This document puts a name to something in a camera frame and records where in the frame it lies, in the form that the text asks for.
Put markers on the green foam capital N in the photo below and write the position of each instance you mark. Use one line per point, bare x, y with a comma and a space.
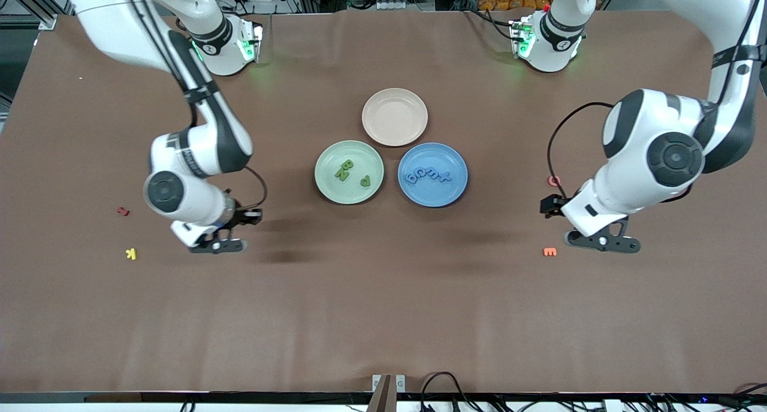
342, 175

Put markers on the blue foam letter x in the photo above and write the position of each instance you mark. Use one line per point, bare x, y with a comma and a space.
444, 177

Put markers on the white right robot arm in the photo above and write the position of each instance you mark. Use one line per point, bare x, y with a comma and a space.
120, 23

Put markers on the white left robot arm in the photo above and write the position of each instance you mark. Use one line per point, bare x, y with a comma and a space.
653, 115

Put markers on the orange foam letter E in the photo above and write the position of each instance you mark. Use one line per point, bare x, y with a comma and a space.
549, 252

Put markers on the red foam letter o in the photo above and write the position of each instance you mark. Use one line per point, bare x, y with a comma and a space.
550, 181

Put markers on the light green plate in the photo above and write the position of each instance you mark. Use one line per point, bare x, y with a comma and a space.
332, 190

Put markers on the blue plate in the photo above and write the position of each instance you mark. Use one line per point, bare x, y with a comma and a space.
431, 195

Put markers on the brown table mat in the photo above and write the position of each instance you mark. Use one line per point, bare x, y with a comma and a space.
383, 310

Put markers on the pale pink plate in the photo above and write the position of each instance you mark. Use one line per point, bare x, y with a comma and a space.
394, 117

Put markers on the long white socket strip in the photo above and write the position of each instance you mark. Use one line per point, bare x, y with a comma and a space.
392, 5

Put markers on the black table edge rail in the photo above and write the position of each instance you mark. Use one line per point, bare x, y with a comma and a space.
180, 397

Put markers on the metal bracket with brown post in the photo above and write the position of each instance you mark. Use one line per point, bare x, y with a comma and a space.
388, 391

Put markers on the aluminium frame profile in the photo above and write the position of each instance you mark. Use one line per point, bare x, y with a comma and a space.
47, 23

